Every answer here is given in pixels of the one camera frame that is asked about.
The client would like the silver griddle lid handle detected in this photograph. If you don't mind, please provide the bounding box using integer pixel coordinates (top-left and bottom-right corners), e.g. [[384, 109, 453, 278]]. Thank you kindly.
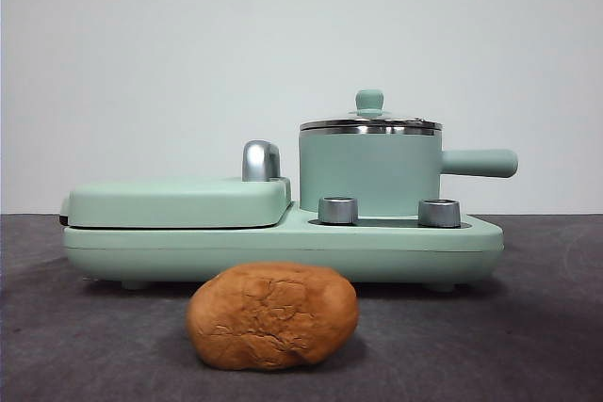
[[241, 139, 283, 183]]

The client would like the mint green breakfast machine base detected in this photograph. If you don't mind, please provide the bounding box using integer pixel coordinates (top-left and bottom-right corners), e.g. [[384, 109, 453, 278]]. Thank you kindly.
[[62, 201, 505, 292]]

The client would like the brown potato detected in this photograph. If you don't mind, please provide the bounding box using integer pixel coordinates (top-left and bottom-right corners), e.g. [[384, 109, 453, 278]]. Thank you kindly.
[[186, 261, 360, 372]]

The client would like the silver control knob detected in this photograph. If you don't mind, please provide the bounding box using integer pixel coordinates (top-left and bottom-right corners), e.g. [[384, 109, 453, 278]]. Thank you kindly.
[[417, 198, 462, 228], [318, 195, 359, 225]]

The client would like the glass pot lid green knob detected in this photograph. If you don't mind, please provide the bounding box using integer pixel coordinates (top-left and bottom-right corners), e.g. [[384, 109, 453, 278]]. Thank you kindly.
[[299, 88, 445, 134]]

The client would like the mint green steamer pot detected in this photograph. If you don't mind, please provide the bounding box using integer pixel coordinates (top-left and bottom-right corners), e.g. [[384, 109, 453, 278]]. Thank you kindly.
[[298, 121, 520, 216]]

